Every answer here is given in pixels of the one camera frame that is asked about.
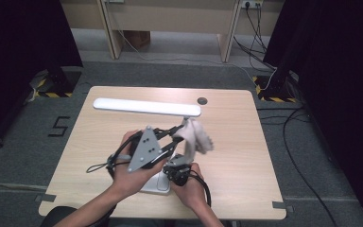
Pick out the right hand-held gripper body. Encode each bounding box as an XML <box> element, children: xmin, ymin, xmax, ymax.
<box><xmin>163</xmin><ymin>153</ymin><xmax>192</xmax><ymax>187</ymax></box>

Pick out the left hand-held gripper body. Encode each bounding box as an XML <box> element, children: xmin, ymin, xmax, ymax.
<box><xmin>127</xmin><ymin>126</ymin><xmax>171</xmax><ymax>173</ymax></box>

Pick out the beige cloth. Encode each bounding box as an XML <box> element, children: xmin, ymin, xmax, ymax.
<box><xmin>173</xmin><ymin>116</ymin><xmax>215</xmax><ymax>166</ymax></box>

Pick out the white desk lamp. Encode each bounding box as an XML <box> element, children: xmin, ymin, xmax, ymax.
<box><xmin>93</xmin><ymin>97</ymin><xmax>201</xmax><ymax>196</ymax></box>

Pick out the person's right hand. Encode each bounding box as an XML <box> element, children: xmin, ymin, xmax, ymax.
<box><xmin>169</xmin><ymin>163</ymin><xmax>207</xmax><ymax>210</ymax></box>

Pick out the person's left hand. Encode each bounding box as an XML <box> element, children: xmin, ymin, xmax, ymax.
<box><xmin>112</xmin><ymin>129</ymin><xmax>168</xmax><ymax>198</ymax></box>

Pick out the brown cardboard box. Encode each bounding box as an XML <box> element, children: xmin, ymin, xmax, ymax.
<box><xmin>122</xmin><ymin>30</ymin><xmax>151</xmax><ymax>50</ymax></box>

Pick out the striped yellow black stand base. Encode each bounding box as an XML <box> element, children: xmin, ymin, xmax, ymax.
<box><xmin>27</xmin><ymin>69</ymin><xmax>82</xmax><ymax>98</ymax></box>
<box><xmin>252</xmin><ymin>70</ymin><xmax>299</xmax><ymax>103</ymax></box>

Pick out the grey tape piece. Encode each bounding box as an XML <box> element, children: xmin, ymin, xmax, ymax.
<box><xmin>272</xmin><ymin>201</ymin><xmax>295</xmax><ymax>213</ymax></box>
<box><xmin>34</xmin><ymin>193</ymin><xmax>57</xmax><ymax>203</ymax></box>

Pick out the beige wooden desk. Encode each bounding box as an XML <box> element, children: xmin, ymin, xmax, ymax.
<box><xmin>60</xmin><ymin>0</ymin><xmax>286</xmax><ymax>63</ymax></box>

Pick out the black chair seat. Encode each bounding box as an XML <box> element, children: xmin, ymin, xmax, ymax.
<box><xmin>40</xmin><ymin>206</ymin><xmax>78</xmax><ymax>227</ymax></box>

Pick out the black curtain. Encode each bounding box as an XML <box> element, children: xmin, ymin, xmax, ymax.
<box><xmin>0</xmin><ymin>0</ymin><xmax>83</xmax><ymax>149</ymax></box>
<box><xmin>263</xmin><ymin>0</ymin><xmax>363</xmax><ymax>227</ymax></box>

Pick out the right hand-held gripper cable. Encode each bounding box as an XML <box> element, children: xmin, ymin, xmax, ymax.
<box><xmin>185</xmin><ymin>169</ymin><xmax>212</xmax><ymax>209</ymax></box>

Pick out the hand-held gripper cable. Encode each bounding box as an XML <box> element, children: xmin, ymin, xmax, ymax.
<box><xmin>85</xmin><ymin>138</ymin><xmax>135</xmax><ymax>179</ymax></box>
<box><xmin>185</xmin><ymin>169</ymin><xmax>212</xmax><ymax>209</ymax></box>

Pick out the left hand-held gripper cable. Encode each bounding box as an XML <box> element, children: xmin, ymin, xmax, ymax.
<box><xmin>85</xmin><ymin>138</ymin><xmax>135</xmax><ymax>179</ymax></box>

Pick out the white floor cable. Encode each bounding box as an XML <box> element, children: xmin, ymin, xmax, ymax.
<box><xmin>116</xmin><ymin>29</ymin><xmax>278</xmax><ymax>91</ymax></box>

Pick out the long black floor cable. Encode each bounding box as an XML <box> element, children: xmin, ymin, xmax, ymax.
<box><xmin>256</xmin><ymin>105</ymin><xmax>338</xmax><ymax>227</ymax></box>

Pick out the bundle of black socket cables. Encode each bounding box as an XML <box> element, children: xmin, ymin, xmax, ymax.
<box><xmin>233</xmin><ymin>3</ymin><xmax>277</xmax><ymax>70</ymax></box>

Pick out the white wall socket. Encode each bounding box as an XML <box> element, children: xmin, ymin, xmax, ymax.
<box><xmin>240</xmin><ymin>0</ymin><xmax>264</xmax><ymax>9</ymax></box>

